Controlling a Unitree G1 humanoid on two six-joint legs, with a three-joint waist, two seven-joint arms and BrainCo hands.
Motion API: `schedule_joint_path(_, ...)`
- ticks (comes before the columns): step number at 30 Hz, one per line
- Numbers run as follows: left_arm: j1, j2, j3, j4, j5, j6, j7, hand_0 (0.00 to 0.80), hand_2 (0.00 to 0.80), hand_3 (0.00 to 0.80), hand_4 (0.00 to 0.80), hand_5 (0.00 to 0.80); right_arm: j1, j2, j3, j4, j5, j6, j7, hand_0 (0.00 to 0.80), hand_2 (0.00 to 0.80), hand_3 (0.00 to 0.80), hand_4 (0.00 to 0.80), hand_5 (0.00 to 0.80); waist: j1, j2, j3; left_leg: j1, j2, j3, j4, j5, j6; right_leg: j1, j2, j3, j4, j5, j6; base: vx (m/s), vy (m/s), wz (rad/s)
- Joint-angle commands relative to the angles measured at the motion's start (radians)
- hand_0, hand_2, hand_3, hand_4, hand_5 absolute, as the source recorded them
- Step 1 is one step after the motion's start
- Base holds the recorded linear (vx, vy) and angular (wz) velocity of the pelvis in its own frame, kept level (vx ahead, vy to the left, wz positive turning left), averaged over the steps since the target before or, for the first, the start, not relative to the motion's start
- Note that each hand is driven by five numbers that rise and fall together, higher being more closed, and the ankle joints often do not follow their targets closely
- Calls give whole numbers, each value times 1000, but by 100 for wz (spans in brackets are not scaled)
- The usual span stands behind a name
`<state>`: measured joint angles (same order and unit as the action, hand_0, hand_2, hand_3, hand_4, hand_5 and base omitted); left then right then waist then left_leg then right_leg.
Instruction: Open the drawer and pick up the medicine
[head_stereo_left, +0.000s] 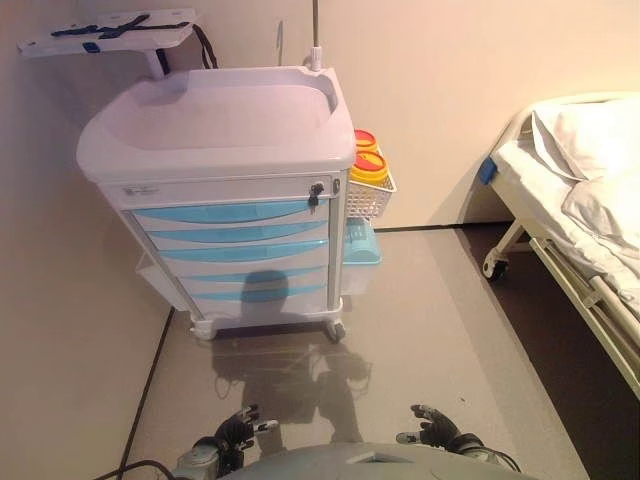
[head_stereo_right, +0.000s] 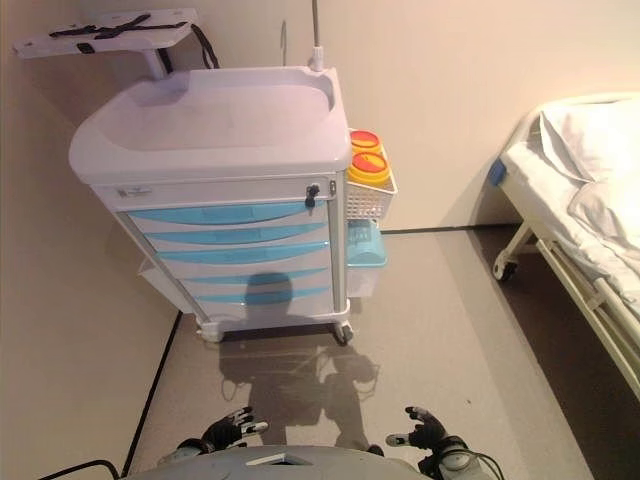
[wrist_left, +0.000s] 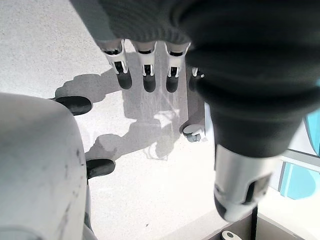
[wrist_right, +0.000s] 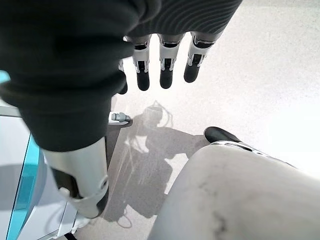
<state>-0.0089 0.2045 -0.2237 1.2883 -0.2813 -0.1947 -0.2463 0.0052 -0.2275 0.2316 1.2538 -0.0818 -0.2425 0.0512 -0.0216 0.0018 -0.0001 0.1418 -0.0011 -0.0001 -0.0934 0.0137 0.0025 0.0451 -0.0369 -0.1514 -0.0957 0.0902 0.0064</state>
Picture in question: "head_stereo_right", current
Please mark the light blue waste bin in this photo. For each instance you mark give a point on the light blue waste bin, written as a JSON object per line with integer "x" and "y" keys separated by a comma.
{"x": 367, "y": 250}

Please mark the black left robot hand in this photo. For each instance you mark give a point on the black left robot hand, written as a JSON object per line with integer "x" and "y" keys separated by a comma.
{"x": 225, "y": 435}

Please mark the white medical cart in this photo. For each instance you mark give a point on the white medical cart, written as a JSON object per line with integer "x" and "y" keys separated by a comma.
{"x": 215, "y": 120}

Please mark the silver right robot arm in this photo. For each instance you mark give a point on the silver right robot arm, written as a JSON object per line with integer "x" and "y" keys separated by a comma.
{"x": 455, "y": 460}

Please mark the grey robot torso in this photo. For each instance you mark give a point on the grey robot torso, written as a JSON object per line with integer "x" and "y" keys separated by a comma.
{"x": 225, "y": 467}

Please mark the blue bed tag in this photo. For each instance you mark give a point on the blue bed tag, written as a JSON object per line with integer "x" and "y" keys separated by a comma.
{"x": 496, "y": 173}

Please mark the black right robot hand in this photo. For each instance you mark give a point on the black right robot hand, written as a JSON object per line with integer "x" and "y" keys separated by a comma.
{"x": 430, "y": 434}

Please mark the black cart key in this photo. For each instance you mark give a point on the black cart key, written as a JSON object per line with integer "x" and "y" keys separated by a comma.
{"x": 312, "y": 194}

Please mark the white folded quilt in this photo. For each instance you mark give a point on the white folded quilt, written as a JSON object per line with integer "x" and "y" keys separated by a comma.
{"x": 595, "y": 145}

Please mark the yellow sharps container red lid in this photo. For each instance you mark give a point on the yellow sharps container red lid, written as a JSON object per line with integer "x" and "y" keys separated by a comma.
{"x": 369, "y": 167}
{"x": 364, "y": 140}

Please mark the bed caster wheel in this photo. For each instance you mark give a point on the bed caster wheel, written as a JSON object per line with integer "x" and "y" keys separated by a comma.
{"x": 506, "y": 270}

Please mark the white translucent side bin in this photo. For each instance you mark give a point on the white translucent side bin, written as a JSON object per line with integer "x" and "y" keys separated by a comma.
{"x": 361, "y": 282}

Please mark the cream hospital bed frame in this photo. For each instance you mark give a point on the cream hospital bed frame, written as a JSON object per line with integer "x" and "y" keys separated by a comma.
{"x": 565, "y": 270}

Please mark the white perforated side basket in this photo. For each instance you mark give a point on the white perforated side basket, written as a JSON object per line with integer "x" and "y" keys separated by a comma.
{"x": 367, "y": 202}

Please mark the white mattress sheet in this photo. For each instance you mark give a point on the white mattress sheet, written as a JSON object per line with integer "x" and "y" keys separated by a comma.
{"x": 545, "y": 190}

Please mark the grey IV pole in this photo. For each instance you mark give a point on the grey IV pole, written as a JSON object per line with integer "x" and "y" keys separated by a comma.
{"x": 316, "y": 30}

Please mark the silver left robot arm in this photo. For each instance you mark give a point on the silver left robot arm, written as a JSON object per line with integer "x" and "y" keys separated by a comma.
{"x": 187, "y": 450}

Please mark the silver cart latch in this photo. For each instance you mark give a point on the silver cart latch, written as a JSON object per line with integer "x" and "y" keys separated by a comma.
{"x": 332, "y": 189}

